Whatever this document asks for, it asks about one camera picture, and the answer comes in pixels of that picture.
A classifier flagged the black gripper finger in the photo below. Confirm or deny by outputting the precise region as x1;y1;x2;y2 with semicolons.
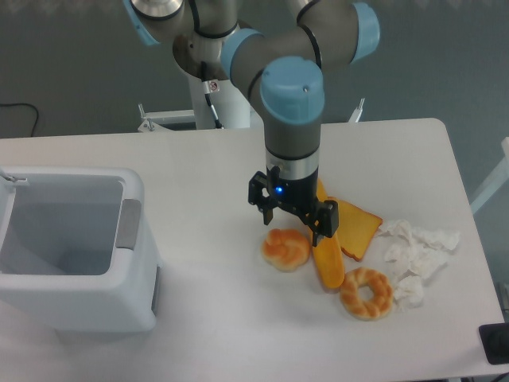
304;199;339;247
248;171;278;225

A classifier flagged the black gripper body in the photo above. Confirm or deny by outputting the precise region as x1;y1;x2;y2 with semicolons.
262;166;318;223

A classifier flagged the round knotted bread roll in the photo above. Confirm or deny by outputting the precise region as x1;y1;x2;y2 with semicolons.
261;228;311;272

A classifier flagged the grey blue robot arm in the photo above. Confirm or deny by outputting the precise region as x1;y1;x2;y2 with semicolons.
124;1;380;244

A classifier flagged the toast bread slice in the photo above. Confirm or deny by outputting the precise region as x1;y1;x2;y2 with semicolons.
332;197;383;262

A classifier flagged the long orange baguette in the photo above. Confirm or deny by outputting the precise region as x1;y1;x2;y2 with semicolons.
312;178;345;290

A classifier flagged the crumpled white tissue paper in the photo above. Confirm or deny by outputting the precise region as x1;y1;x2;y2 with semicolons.
376;220;461;311

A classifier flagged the white plastic bin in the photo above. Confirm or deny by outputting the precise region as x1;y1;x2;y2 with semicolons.
1;166;162;333

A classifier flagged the black device at edge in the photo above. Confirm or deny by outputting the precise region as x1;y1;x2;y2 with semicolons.
478;322;508;365

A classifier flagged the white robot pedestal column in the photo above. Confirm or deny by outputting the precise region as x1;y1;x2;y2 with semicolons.
187;76;251;130

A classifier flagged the ring shaped braided bread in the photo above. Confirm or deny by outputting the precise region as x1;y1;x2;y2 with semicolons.
340;267;394;321

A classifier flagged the white metal base frame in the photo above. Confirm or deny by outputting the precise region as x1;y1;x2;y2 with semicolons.
138;97;365;132

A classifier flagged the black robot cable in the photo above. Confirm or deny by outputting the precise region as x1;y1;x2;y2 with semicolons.
200;61;224;130

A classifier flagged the white frame at right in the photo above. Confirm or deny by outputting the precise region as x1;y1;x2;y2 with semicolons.
470;137;508;215

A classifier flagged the black floor cable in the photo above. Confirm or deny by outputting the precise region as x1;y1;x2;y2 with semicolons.
0;103;41;138

